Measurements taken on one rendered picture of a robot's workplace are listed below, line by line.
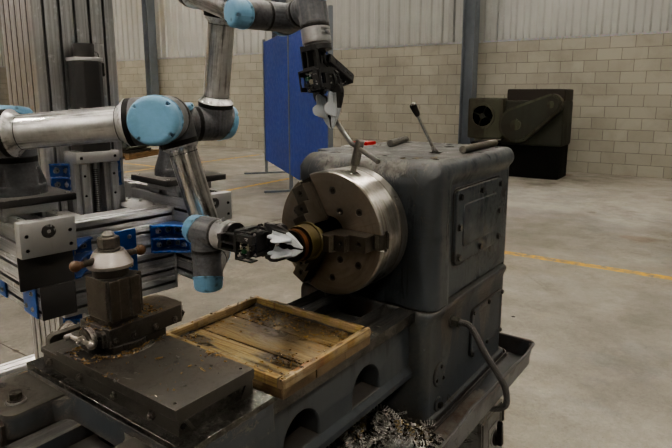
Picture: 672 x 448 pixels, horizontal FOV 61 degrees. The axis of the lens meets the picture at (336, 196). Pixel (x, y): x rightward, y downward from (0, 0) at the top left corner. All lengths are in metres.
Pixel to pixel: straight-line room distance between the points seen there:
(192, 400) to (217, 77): 1.22
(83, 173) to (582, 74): 10.13
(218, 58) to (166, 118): 0.57
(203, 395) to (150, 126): 0.69
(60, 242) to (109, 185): 0.37
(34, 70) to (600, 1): 10.30
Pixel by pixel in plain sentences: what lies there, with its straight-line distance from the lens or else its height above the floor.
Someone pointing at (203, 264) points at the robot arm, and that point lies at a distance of 1.47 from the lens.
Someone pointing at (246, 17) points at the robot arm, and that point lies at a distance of 1.49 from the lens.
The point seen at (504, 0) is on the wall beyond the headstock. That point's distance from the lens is 11.84.
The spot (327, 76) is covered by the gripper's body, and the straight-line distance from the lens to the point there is 1.46.
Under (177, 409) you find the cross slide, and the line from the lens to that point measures 0.92.
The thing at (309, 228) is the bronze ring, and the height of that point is 1.12.
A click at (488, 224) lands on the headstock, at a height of 1.03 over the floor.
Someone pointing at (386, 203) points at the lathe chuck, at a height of 1.16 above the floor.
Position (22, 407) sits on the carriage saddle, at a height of 0.91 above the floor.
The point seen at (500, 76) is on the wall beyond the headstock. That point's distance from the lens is 11.66.
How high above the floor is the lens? 1.42
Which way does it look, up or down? 10 degrees down
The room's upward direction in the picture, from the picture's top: straight up
